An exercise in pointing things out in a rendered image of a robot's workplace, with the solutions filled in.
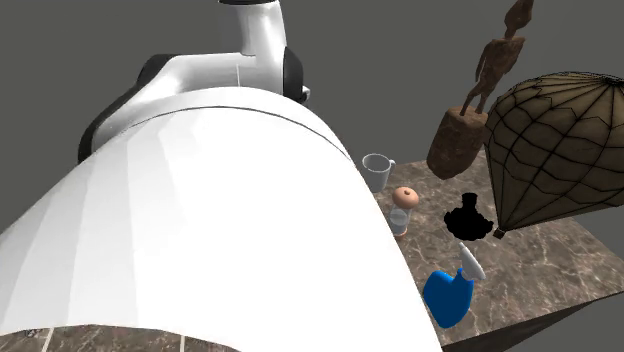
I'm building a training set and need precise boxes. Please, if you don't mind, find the white mug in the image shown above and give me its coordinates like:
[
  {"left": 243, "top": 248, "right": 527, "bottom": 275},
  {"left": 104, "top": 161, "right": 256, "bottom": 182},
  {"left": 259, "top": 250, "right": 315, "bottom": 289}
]
[{"left": 361, "top": 152, "right": 397, "bottom": 194}]

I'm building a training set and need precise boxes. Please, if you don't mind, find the brown human figure statue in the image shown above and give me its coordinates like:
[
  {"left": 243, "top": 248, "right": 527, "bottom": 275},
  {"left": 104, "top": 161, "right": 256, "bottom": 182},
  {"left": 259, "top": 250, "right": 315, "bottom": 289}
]
[{"left": 426, "top": 0, "right": 535, "bottom": 181}]

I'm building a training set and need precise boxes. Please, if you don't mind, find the blue spray bottle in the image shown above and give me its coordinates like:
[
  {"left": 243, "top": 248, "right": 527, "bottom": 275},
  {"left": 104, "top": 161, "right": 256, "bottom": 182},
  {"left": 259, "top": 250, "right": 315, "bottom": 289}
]
[{"left": 421, "top": 242, "right": 487, "bottom": 330}]

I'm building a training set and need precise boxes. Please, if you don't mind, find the black vase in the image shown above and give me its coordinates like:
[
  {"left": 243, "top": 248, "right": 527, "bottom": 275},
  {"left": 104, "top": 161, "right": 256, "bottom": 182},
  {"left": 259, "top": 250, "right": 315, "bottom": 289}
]
[{"left": 443, "top": 192, "right": 495, "bottom": 242}]

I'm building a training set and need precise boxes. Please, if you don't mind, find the glass jar with wooden lid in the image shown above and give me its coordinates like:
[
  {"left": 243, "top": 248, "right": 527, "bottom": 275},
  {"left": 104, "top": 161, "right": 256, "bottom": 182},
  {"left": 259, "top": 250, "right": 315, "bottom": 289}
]
[{"left": 387, "top": 186, "right": 420, "bottom": 239}]

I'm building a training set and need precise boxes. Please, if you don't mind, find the brown balloon-shaped ornament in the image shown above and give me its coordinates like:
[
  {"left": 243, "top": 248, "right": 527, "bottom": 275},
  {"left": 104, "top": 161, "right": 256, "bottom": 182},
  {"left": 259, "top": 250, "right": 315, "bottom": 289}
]
[{"left": 483, "top": 71, "right": 624, "bottom": 240}]

